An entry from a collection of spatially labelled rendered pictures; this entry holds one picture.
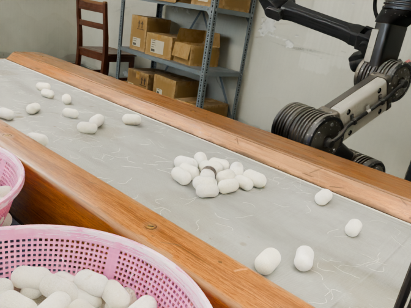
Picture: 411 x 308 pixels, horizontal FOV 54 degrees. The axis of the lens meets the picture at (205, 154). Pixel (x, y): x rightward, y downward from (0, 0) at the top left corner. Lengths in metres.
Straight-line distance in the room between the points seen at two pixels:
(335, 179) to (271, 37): 2.48
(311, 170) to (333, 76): 2.15
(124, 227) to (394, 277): 0.29
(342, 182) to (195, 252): 0.34
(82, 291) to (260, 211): 0.26
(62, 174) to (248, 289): 0.27
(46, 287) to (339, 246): 0.32
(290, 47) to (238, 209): 2.51
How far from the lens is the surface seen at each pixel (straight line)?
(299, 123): 0.95
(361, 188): 0.66
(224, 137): 0.76
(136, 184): 0.56
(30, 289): 0.39
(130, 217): 0.42
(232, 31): 3.34
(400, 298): 0.25
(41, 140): 0.66
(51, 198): 0.50
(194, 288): 0.33
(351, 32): 1.53
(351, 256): 0.50
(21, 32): 5.06
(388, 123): 2.67
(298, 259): 0.43
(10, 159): 0.56
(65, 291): 0.37
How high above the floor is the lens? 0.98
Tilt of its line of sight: 20 degrees down
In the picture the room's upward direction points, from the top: 9 degrees clockwise
